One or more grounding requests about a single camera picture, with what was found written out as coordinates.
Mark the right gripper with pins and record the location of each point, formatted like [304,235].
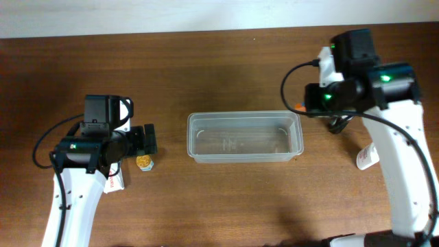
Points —
[311,98]

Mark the white blue red box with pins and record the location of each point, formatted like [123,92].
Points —
[115,179]

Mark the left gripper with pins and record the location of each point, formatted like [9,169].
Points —
[148,138]

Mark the orange bottle white cap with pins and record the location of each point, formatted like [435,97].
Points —
[300,107]

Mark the white squeeze bottle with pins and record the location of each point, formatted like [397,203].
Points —
[367,157]

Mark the small jar gold lid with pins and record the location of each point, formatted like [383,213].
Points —
[145,163]

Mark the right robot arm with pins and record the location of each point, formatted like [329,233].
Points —
[355,83]

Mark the clear plastic container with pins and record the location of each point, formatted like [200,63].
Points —
[244,137]

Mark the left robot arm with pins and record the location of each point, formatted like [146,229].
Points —
[86,158]

